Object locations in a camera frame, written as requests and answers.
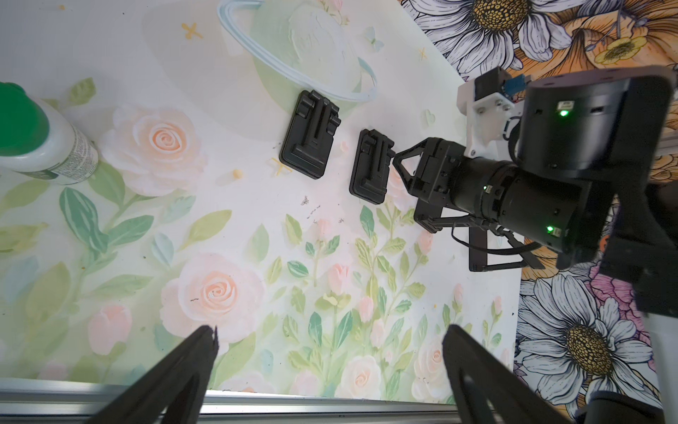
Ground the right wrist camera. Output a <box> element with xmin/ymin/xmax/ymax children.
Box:
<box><xmin>457</xmin><ymin>67</ymin><xmax>531</xmax><ymax>161</ymax></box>

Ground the phone stand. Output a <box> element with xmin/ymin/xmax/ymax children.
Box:
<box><xmin>349</xmin><ymin>129</ymin><xmax>396</xmax><ymax>205</ymax></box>
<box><xmin>279</xmin><ymin>90</ymin><xmax>341</xmax><ymax>179</ymax></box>

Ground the aluminium front rail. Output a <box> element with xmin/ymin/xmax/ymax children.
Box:
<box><xmin>1</xmin><ymin>378</ymin><xmax>461</xmax><ymax>423</ymax></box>

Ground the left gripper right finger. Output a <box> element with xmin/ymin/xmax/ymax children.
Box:
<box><xmin>442</xmin><ymin>325</ymin><xmax>568</xmax><ymax>423</ymax></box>

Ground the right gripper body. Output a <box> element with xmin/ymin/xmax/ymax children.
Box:
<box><xmin>410</xmin><ymin>138</ymin><xmax>581</xmax><ymax>249</ymax></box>

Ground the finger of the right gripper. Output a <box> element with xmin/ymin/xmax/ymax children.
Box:
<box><xmin>393</xmin><ymin>140</ymin><xmax>428</xmax><ymax>201</ymax></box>
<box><xmin>418</xmin><ymin>212</ymin><xmax>543</xmax><ymax>272</ymax></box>

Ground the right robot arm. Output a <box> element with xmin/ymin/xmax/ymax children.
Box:
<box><xmin>393</xmin><ymin>66</ymin><xmax>677</xmax><ymax>423</ymax></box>

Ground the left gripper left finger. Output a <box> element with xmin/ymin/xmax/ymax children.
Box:
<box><xmin>88</xmin><ymin>325</ymin><xmax>219</xmax><ymax>423</ymax></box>

